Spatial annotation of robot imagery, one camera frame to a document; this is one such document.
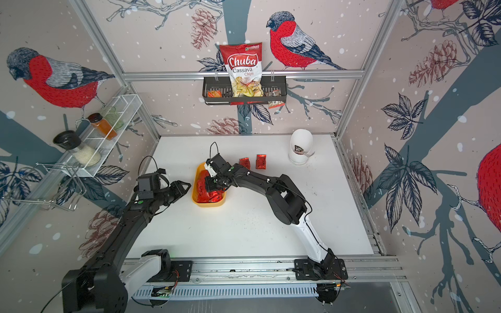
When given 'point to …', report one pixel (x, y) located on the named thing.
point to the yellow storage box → (200, 167)
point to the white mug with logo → (300, 150)
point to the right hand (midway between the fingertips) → (204, 187)
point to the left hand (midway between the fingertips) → (190, 182)
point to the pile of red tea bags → (203, 195)
